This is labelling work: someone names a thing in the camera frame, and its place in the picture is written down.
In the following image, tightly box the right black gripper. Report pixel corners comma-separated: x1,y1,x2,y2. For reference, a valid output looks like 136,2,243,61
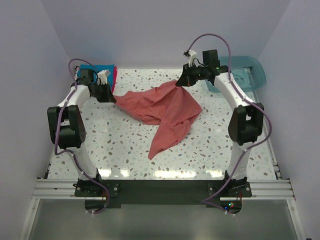
175,63,207,88

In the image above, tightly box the salmon pink t shirt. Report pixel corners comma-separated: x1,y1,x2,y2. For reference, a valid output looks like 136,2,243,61
115,80,202,160

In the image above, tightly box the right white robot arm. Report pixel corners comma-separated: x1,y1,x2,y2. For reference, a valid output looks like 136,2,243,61
176,50,264,197

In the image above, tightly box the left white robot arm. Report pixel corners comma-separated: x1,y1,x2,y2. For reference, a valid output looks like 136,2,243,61
47,65,117,196

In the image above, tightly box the folded red t shirt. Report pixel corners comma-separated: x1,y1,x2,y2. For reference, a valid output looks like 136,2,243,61
111,66,118,92

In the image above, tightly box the folded blue t shirt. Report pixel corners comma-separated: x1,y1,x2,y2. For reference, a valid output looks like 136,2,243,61
77,64,117,79

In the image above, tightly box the teal plastic basin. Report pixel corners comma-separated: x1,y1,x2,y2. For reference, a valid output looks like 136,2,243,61
204,55,267,95

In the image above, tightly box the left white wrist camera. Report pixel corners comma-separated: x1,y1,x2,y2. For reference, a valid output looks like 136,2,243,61
96,69,111,85

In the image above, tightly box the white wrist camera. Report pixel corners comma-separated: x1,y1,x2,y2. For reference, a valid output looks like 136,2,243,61
183,49,198,67
96,69,111,85

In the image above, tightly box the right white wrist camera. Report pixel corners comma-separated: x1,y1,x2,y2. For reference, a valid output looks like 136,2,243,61
183,49,198,67

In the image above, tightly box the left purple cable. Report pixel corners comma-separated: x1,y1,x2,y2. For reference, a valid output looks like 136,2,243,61
53,58,111,215

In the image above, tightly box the purple cable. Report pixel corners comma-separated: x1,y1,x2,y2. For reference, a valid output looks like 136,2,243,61
53,58,111,215
187,33,273,208

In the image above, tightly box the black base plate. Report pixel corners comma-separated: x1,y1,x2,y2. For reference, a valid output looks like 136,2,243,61
73,179,253,213

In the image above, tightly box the aluminium frame rail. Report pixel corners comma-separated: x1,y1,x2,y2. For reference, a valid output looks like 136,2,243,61
32,179,295,200

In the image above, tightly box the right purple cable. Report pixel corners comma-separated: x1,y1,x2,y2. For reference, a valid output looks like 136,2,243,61
187,33,273,208

